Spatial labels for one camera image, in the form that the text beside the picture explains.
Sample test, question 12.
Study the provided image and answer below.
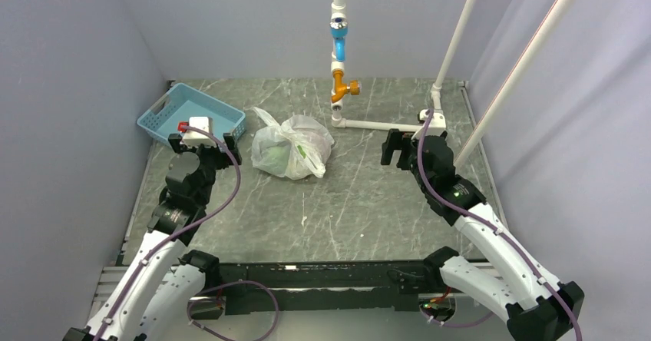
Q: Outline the white printed plastic bag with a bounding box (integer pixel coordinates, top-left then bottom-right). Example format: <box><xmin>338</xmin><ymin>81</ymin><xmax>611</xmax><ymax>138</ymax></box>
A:
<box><xmin>251</xmin><ymin>107</ymin><xmax>335</xmax><ymax>180</ymax></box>

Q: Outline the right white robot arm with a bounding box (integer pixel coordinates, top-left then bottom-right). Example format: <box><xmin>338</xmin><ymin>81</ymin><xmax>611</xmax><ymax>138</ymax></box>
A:
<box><xmin>381</xmin><ymin>129</ymin><xmax>585</xmax><ymax>340</ymax></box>

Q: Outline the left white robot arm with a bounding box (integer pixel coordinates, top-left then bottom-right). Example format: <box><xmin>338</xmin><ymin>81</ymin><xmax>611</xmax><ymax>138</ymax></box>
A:
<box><xmin>64</xmin><ymin>125</ymin><xmax>241</xmax><ymax>340</ymax></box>

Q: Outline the green fake fruit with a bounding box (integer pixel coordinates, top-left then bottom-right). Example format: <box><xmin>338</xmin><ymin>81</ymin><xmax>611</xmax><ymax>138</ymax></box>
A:
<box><xmin>259</xmin><ymin>144</ymin><xmax>291</xmax><ymax>177</ymax></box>

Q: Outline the light blue plastic basket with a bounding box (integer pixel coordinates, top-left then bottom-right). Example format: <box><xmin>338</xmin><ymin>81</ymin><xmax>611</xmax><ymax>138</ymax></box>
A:
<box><xmin>137</xmin><ymin>83</ymin><xmax>246</xmax><ymax>147</ymax></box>

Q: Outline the orange pipe tap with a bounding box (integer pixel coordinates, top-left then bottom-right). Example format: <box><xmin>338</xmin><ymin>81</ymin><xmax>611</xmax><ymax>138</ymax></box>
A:
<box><xmin>331</xmin><ymin>69</ymin><xmax>362</xmax><ymax>104</ymax></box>

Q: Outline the blue pipe valve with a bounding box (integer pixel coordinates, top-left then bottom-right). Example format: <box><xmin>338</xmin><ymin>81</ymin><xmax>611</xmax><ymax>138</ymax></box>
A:
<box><xmin>329</xmin><ymin>13</ymin><xmax>349</xmax><ymax>62</ymax></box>

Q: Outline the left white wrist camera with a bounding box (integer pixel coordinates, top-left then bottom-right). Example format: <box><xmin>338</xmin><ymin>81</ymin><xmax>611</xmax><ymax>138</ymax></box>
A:
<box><xmin>177</xmin><ymin>116</ymin><xmax>216</xmax><ymax>147</ymax></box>

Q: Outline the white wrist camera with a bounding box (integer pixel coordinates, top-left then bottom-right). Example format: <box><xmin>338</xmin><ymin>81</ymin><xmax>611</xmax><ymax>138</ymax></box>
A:
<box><xmin>177</xmin><ymin>116</ymin><xmax>216</xmax><ymax>147</ymax></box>
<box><xmin>415</xmin><ymin>109</ymin><xmax>447</xmax><ymax>138</ymax></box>

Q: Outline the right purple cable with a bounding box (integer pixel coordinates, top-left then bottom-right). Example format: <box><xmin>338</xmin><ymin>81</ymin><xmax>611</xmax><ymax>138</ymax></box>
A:
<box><xmin>415</xmin><ymin>108</ymin><xmax>584</xmax><ymax>341</ymax></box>

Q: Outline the purple cable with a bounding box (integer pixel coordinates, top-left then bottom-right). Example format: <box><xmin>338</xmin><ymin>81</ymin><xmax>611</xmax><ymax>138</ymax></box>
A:
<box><xmin>91</xmin><ymin>124</ymin><xmax>242</xmax><ymax>341</ymax></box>
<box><xmin>415</xmin><ymin>108</ymin><xmax>584</xmax><ymax>341</ymax></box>

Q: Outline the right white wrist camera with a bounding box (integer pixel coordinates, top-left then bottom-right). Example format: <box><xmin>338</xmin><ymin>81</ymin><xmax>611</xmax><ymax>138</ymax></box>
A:
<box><xmin>415</xmin><ymin>109</ymin><xmax>447</xmax><ymax>138</ymax></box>

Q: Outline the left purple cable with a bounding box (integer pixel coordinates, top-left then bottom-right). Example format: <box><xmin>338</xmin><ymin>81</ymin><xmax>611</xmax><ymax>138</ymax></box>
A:
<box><xmin>91</xmin><ymin>124</ymin><xmax>242</xmax><ymax>341</ymax></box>

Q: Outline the white PVC pipe frame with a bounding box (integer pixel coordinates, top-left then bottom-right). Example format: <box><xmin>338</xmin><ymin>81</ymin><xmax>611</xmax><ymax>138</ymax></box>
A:
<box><xmin>330</xmin><ymin>0</ymin><xmax>594</xmax><ymax>169</ymax></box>

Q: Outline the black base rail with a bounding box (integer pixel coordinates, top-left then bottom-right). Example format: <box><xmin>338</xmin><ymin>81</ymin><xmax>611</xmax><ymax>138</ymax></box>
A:
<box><xmin>189</xmin><ymin>260</ymin><xmax>457</xmax><ymax>320</ymax></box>

